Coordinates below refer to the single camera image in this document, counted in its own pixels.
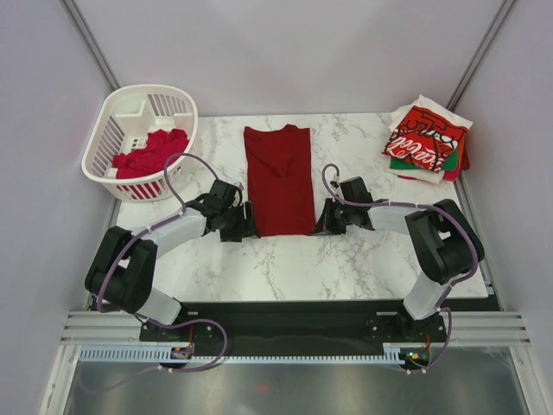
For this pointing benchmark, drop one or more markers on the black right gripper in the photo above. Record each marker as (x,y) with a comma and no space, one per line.
(326,223)

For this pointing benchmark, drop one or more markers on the dark red t-shirt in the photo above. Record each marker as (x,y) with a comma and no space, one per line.
(279,180)

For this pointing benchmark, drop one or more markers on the folded coca-cola t-shirt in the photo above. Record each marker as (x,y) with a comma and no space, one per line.
(428,128)

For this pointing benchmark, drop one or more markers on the aluminium frame post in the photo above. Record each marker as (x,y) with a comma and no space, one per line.
(486,42)
(77,19)

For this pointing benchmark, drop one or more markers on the folded magenta t-shirt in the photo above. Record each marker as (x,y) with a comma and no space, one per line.
(451,176)

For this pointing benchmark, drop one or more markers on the right aluminium frame post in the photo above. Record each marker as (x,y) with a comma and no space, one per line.
(486,42)

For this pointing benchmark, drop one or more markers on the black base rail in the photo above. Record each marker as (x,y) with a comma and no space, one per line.
(304,328)

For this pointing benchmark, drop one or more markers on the white plastic laundry basket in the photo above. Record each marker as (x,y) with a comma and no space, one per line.
(126,119)

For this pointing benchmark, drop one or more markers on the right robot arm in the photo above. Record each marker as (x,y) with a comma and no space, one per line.
(447,248)

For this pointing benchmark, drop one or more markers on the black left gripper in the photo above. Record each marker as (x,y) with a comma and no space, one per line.
(245,227)

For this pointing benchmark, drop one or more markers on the folded orange t-shirt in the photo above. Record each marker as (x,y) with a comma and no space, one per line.
(463,160)

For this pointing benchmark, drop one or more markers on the left aluminium frame post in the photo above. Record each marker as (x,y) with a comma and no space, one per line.
(77,19)

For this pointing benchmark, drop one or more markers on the white slotted cable duct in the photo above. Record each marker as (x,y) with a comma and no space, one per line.
(391,355)

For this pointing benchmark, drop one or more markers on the bright red shirt in basket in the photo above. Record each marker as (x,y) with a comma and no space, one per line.
(151,159)

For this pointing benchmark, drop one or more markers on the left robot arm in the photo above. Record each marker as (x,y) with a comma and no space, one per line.
(122,272)

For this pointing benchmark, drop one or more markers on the folded green t-shirt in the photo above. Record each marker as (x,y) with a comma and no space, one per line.
(426,161)

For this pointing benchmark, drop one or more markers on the folded white t-shirt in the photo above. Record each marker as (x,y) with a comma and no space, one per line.
(434,178)

